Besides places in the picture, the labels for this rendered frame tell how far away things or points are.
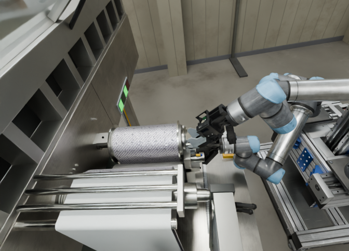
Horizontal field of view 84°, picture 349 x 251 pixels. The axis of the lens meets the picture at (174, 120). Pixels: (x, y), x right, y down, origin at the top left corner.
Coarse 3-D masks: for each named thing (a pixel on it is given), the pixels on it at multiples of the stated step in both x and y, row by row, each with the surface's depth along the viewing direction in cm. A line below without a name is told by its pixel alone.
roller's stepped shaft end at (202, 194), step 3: (198, 189) 50; (201, 189) 50; (204, 189) 50; (198, 192) 49; (201, 192) 49; (204, 192) 49; (207, 192) 49; (198, 195) 49; (201, 195) 49; (204, 195) 49; (207, 195) 49; (198, 198) 49; (201, 198) 49; (204, 198) 49; (207, 198) 49; (198, 201) 49; (201, 201) 49; (204, 201) 49; (207, 201) 49
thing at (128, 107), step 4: (128, 96) 166; (128, 100) 165; (128, 104) 166; (124, 108) 169; (128, 108) 169; (132, 108) 175; (128, 112) 173; (132, 112) 174; (128, 116) 177; (132, 116) 177; (136, 116) 184; (132, 120) 180; (136, 120) 183; (132, 124) 184; (136, 124) 184
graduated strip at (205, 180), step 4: (204, 164) 105; (204, 168) 103; (204, 172) 102; (204, 176) 100; (204, 180) 99; (204, 184) 97; (204, 188) 96; (208, 200) 92; (208, 204) 91; (208, 208) 89; (208, 212) 88; (208, 216) 87; (208, 220) 86; (208, 224) 85; (208, 228) 84; (208, 232) 83
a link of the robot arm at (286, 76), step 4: (280, 76) 93; (284, 76) 93; (288, 76) 97; (292, 76) 121; (296, 76) 120; (300, 76) 124; (280, 80) 91; (284, 80) 91; (288, 80) 90; (292, 80) 90
